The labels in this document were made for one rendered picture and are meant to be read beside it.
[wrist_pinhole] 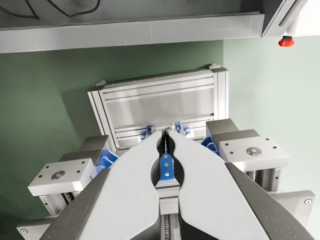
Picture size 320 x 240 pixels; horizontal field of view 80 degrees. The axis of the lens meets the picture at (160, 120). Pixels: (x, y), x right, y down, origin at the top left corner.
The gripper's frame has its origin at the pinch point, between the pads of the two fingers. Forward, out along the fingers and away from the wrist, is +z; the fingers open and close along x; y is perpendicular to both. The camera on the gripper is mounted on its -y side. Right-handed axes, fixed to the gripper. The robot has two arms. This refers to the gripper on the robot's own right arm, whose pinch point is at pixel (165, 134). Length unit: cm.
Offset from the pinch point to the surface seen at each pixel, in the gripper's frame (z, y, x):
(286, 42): 41, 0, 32
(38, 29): 28.0, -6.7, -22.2
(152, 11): 39.9, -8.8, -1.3
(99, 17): 39.9, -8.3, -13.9
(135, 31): 28.0, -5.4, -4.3
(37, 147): 123, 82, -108
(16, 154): 123, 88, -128
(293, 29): 25.5, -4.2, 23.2
